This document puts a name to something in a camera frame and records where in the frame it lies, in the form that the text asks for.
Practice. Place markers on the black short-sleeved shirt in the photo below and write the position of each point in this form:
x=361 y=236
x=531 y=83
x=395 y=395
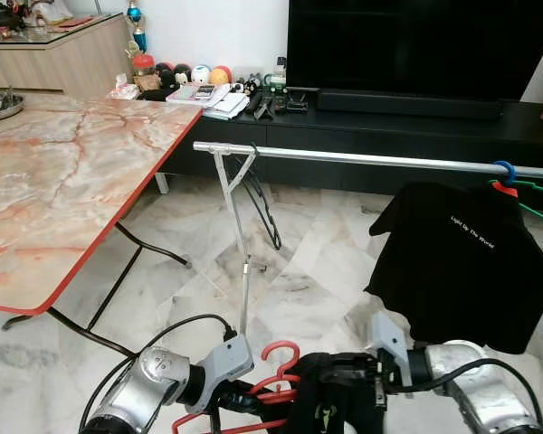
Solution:
x=344 y=398

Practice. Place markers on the red plastic hanger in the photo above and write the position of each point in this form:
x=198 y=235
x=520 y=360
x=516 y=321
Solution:
x=273 y=391

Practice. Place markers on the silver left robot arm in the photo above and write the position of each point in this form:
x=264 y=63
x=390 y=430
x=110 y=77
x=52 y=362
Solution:
x=145 y=389

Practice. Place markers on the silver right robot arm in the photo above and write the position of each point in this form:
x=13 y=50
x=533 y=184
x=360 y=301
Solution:
x=471 y=380

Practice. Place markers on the black plastic hanger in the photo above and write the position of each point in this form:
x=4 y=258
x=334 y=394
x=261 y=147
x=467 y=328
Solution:
x=277 y=237

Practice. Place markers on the red hanger blue hook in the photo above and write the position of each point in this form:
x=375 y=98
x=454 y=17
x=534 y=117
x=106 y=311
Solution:
x=504 y=187

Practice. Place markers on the green plastic hanger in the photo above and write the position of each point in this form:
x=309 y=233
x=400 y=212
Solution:
x=538 y=187

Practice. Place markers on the black T-shirt with lettering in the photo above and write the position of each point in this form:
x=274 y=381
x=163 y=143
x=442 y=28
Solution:
x=452 y=280

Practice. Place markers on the silver metal clothes rack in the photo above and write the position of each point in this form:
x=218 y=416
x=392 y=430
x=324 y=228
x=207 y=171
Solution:
x=362 y=157

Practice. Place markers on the black low TV console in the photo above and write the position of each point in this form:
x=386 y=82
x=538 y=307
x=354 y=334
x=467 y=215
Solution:
x=389 y=136

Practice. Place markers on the black soundbar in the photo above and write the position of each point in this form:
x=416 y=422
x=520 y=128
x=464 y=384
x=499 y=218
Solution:
x=407 y=104

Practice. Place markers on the marble-pattern folding table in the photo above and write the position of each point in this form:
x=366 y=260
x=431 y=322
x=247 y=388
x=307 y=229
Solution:
x=72 y=181

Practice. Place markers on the grey calculator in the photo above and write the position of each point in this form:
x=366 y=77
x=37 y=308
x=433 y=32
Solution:
x=204 y=91

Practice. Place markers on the small clear bottle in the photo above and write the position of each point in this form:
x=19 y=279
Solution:
x=279 y=74

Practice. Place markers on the pink tissue packet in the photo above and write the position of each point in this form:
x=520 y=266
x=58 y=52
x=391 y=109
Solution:
x=123 y=89

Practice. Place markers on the black flat-screen television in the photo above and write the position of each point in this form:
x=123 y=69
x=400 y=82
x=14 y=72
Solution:
x=416 y=45

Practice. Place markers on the red-lidded jar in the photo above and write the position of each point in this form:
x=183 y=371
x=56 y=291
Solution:
x=144 y=74

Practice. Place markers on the silver metal bowl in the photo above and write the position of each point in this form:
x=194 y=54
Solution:
x=4 y=108

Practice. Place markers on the blue and gold trophy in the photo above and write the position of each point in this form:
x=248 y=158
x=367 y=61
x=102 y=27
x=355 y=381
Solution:
x=138 y=36

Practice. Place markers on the light wooden sideboard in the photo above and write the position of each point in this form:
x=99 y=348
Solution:
x=63 y=63

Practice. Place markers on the red tray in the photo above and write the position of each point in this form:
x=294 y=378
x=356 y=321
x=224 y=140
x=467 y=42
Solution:
x=74 y=21

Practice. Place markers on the white porcelain figurine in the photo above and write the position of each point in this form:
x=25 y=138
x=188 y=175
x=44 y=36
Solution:
x=52 y=9

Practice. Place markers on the dark teapot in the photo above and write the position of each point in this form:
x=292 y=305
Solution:
x=4 y=18

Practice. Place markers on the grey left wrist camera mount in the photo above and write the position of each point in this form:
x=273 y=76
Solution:
x=224 y=362

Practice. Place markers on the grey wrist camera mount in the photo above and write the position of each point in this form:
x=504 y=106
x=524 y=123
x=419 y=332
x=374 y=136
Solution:
x=224 y=362
x=389 y=344

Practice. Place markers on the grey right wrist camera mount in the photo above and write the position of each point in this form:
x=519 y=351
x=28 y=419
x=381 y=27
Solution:
x=389 y=344

